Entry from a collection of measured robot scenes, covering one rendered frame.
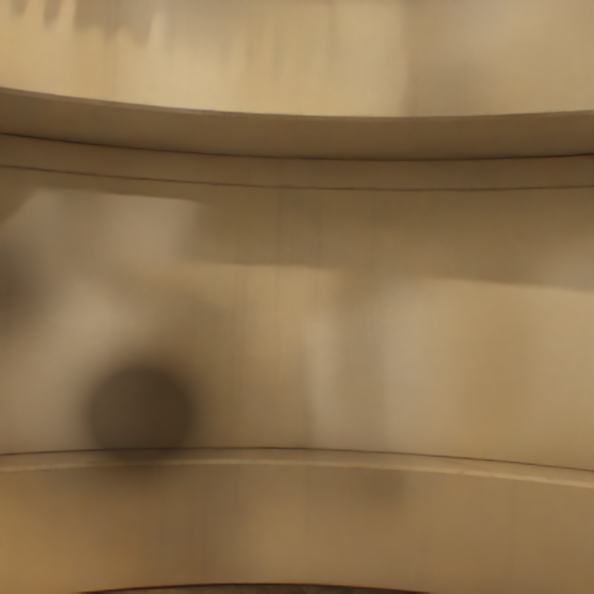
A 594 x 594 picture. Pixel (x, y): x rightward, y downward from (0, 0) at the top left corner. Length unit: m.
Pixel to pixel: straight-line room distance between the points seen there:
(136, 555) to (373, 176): 0.42
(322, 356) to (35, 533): 0.30
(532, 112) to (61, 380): 0.46
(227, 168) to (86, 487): 0.32
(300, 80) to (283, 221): 0.14
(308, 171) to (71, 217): 0.23
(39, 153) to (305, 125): 0.25
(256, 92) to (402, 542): 0.41
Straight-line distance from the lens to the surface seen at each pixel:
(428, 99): 0.40
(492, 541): 0.49
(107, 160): 0.49
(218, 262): 0.46
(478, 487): 0.47
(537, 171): 0.50
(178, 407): 0.47
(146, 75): 0.41
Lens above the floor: 0.26
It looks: 1 degrees up
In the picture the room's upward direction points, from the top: 2 degrees clockwise
